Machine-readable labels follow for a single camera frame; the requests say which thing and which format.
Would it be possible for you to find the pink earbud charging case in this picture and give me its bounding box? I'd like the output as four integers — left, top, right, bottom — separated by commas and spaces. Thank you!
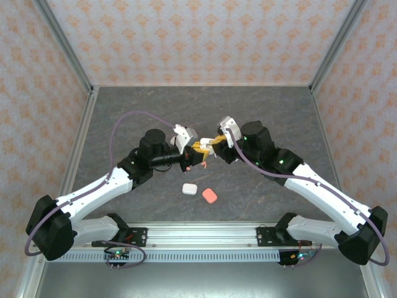
202, 187, 218, 205

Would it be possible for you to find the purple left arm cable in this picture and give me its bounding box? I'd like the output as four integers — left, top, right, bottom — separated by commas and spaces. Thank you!
24, 111, 178, 270

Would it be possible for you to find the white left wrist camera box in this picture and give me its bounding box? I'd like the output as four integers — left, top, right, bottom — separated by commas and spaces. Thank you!
171, 123, 199, 155

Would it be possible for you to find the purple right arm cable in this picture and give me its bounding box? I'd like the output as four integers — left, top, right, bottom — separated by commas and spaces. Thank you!
228, 127, 391, 268

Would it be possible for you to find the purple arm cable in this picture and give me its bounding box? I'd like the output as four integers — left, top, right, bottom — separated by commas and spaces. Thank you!
228, 127, 391, 268
24, 111, 178, 270

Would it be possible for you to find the aluminium frame corner post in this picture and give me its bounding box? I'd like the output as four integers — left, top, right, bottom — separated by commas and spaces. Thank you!
310, 0, 370, 94
33, 0, 95, 94

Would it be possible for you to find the grey slotted cable duct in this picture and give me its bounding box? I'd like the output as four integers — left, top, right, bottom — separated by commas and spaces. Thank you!
45, 251, 282, 263

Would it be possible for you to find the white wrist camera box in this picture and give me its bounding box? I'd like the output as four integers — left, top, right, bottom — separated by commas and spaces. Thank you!
218, 115, 243, 149
171, 123, 199, 155

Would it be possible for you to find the aluminium table side rail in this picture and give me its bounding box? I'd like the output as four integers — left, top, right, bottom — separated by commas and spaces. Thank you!
15, 86, 100, 298
309, 86, 384, 298

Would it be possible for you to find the grey metal panel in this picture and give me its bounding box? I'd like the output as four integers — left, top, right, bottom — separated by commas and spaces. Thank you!
33, 262, 370, 298

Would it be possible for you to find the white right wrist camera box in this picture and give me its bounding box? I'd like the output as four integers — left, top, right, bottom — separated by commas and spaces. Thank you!
218, 115, 243, 149

